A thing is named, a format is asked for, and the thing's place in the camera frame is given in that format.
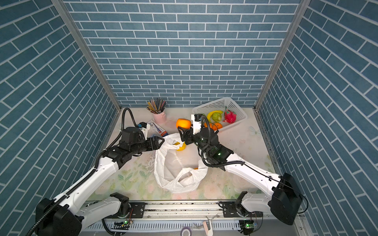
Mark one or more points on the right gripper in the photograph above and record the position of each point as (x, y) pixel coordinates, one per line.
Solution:
(188, 134)

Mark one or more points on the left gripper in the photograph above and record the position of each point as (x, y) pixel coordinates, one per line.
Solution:
(156, 146)

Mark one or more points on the yellow mango toy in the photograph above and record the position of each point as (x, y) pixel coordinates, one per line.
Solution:
(180, 146)

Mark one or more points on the green pear toy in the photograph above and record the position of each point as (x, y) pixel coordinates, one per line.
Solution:
(216, 117)

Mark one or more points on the white plastic bag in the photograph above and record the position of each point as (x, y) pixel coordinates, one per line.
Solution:
(174, 170)

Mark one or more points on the pink dragon fruit toy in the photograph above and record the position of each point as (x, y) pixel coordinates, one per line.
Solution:
(229, 116)

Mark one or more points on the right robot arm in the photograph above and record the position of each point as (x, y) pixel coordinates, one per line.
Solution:
(282, 195)

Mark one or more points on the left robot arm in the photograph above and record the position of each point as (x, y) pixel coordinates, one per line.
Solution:
(65, 215)

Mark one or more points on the pink pencil cup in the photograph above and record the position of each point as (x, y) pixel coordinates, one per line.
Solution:
(160, 118)

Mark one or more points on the yellow toy banana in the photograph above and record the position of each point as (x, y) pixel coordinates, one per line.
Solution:
(209, 115)

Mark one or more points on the coloured pencils bunch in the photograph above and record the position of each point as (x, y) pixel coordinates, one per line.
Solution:
(156, 106)

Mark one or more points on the white plastic basket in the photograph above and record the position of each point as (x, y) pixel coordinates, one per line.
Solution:
(221, 104)

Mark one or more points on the purple tape roll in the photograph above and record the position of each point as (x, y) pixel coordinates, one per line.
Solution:
(186, 231)

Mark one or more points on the pink white clip tool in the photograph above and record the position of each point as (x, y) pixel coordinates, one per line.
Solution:
(207, 225)

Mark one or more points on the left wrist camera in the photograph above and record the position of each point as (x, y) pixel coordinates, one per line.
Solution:
(144, 127)

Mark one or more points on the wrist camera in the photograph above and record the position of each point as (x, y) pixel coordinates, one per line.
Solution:
(196, 119)
(144, 127)

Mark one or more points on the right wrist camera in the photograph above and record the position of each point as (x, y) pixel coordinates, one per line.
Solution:
(196, 119)

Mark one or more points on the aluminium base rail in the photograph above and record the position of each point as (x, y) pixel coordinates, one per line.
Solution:
(179, 210)

